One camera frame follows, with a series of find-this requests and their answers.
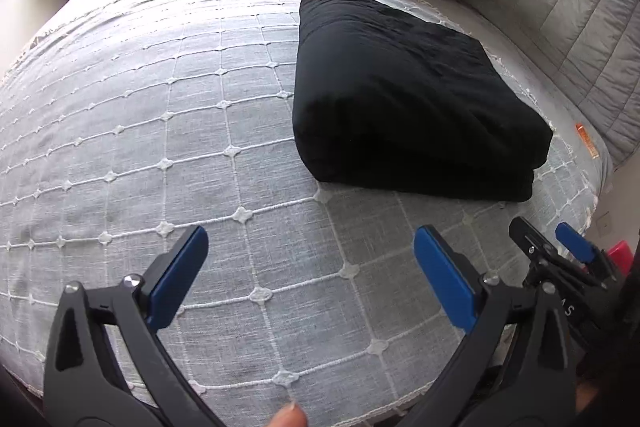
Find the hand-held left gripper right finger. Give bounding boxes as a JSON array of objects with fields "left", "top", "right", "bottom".
[{"left": 395, "top": 224, "right": 581, "bottom": 427}]

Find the person's left hand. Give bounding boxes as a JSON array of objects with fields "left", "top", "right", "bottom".
[{"left": 267, "top": 401, "right": 308, "bottom": 427}]

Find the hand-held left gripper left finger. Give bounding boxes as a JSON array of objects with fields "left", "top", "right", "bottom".
[{"left": 42, "top": 226, "right": 228, "bottom": 427}]

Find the red box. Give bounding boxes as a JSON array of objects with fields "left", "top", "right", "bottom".
[{"left": 607, "top": 241, "right": 638, "bottom": 278}]

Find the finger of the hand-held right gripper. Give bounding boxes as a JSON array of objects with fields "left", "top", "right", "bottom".
[
  {"left": 509, "top": 217, "right": 586, "bottom": 285},
  {"left": 555, "top": 223, "right": 626, "bottom": 280}
]

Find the orange tag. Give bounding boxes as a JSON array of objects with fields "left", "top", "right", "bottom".
[{"left": 575, "top": 122, "right": 601, "bottom": 160}]

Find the black coat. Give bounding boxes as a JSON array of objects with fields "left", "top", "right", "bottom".
[{"left": 291, "top": 0, "right": 554, "bottom": 204}]

